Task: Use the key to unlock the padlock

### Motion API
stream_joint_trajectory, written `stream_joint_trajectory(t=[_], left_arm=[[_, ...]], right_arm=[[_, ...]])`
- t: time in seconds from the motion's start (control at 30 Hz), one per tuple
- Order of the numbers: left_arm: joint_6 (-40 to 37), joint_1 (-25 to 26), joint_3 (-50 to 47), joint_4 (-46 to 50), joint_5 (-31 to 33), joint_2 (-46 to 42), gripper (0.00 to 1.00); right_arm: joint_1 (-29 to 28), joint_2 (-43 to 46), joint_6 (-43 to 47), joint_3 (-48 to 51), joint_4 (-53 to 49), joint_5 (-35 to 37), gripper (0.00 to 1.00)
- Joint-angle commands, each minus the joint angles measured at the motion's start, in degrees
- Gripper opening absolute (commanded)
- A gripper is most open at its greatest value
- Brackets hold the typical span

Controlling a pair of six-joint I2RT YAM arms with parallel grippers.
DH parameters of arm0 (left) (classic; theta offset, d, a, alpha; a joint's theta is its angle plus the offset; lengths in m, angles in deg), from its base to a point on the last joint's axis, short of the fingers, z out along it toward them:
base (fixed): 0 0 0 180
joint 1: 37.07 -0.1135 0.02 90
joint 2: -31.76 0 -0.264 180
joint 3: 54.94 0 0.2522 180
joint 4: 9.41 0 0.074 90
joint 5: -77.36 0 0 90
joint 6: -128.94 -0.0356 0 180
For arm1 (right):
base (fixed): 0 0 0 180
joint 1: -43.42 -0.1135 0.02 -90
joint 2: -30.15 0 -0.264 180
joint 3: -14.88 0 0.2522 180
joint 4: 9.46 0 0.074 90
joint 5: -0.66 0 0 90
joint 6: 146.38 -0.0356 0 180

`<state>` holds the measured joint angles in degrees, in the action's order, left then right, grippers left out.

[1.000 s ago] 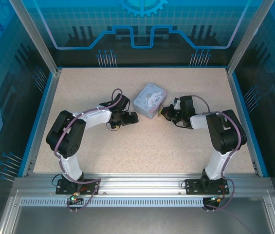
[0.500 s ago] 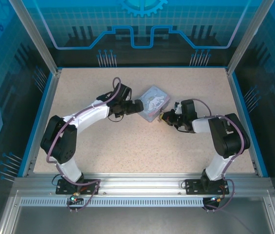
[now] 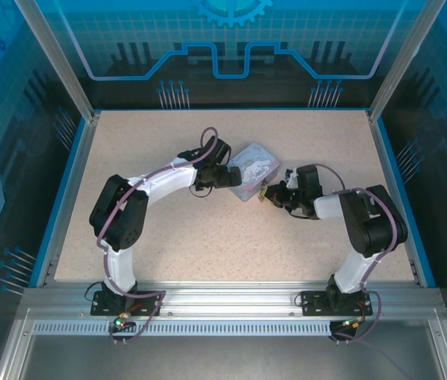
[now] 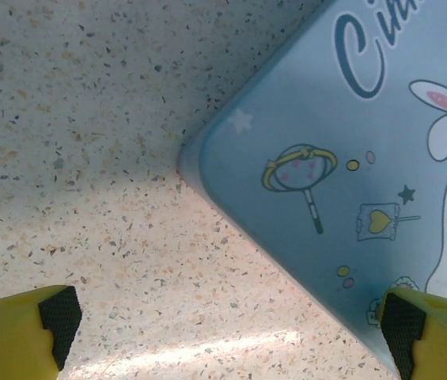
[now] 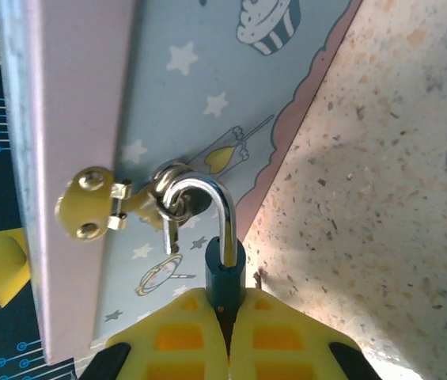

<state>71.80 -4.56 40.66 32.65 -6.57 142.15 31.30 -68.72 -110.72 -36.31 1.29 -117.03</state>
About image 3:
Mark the lilac cartoon tin box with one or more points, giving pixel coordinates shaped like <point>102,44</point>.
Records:
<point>256,170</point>

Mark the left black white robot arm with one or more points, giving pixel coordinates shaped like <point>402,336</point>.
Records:
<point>120,221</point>

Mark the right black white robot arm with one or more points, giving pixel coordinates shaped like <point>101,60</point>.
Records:
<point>373,225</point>

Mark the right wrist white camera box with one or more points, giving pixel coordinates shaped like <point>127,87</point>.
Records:
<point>292,180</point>

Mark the right aluminium side rail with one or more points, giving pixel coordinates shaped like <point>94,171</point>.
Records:
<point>384,158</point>

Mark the aluminium side rail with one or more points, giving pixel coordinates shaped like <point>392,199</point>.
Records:
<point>384,158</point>
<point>72,198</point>

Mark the aluminium mounting rail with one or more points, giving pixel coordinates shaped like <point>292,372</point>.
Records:
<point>227,297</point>

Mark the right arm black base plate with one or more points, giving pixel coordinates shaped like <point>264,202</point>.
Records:
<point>310,305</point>

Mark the left aluminium side rail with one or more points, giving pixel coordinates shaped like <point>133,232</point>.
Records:
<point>72,198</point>

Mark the right aluminium frame post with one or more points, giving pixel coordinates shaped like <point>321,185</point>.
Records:
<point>395,67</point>

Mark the aluminium frame post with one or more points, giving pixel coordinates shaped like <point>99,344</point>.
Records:
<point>65,67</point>
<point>395,67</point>

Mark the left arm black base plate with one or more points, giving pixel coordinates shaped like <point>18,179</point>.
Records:
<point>102,308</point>

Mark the left aluminium frame post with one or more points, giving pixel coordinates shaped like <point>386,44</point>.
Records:
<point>65,67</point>

